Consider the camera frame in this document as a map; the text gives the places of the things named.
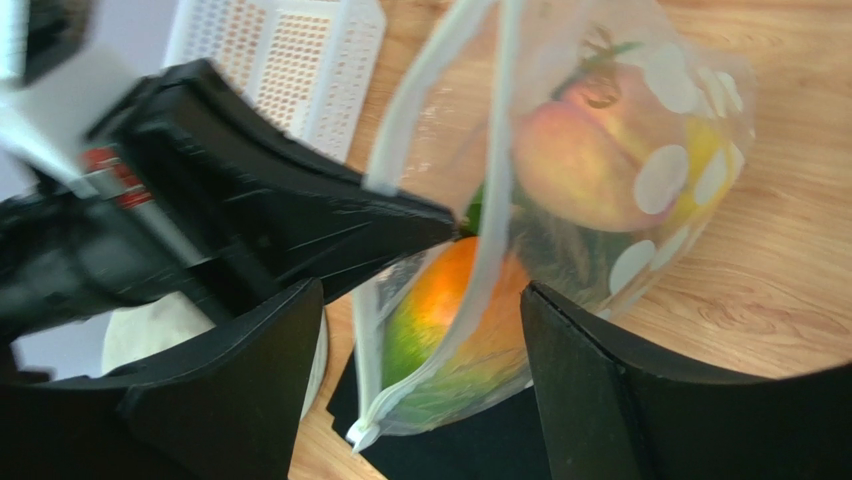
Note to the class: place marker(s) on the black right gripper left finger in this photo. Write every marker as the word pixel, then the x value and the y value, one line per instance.
pixel 68 429

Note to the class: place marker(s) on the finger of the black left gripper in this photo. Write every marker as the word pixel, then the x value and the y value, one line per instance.
pixel 264 210

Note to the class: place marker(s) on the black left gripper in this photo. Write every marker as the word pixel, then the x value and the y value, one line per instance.
pixel 118 227

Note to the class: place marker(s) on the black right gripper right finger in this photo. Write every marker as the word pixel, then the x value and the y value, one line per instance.
pixel 614 405

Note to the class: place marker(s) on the fake pineapple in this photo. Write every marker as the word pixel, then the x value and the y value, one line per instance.
pixel 573 260

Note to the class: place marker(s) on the clear zip top bag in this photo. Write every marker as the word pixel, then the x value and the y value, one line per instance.
pixel 438 336

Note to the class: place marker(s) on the fake peach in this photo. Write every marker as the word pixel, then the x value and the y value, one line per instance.
pixel 606 155

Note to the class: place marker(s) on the fake yellow fruit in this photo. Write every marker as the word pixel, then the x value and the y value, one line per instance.
pixel 710 173

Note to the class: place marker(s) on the beige bucket hat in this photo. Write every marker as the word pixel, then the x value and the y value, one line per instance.
pixel 173 339

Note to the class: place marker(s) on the white plastic basket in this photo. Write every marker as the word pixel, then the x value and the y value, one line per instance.
pixel 304 65

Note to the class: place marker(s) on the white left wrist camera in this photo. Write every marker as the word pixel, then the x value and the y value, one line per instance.
pixel 59 77

